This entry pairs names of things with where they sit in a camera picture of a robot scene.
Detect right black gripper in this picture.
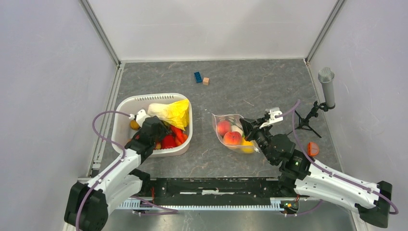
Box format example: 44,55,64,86
239,117,275,165

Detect yellow toy lemon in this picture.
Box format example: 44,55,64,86
240,138,255,154

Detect white toy mushroom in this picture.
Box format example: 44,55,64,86
231,125,243,137

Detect clear polka dot zip bag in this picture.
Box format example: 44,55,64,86
212,114,259,154

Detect orange toy peach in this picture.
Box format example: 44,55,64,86
223,131,242,146

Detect pink toy peach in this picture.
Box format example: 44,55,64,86
217,120,231,137

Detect yellow toy cabbage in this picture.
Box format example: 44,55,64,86
147,99,190,130

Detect white plastic basket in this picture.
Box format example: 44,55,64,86
111,93,187,154

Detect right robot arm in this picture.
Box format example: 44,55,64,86
240,118,392,228

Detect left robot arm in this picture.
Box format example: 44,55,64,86
64,116,169,231

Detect orange round toy slice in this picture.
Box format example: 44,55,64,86
307,142,319,156

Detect wooden cube centre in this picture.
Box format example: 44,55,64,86
203,77,210,86

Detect orange toy carrot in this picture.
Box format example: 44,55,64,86
170,125,188,145

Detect blue lego brick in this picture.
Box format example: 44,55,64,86
194,72,203,83

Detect red toy pepper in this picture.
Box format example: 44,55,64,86
161,135,177,149

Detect grey microphone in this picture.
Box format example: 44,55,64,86
318,67,335,109

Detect small orange toy fruit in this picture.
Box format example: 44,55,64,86
129,120,140,130

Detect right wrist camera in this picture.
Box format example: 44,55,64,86
260,107,283,128

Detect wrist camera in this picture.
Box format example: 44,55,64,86
134,109,151,127
260,107,283,128

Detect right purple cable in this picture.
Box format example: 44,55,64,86
275,99,399,215

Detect purple cable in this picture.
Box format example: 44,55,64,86
275,99,399,215
75,110,135,231

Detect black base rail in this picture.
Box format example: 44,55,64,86
137,177,297,206

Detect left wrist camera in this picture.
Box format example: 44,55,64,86
134,109,151,127

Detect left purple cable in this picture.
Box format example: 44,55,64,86
75,110,135,231

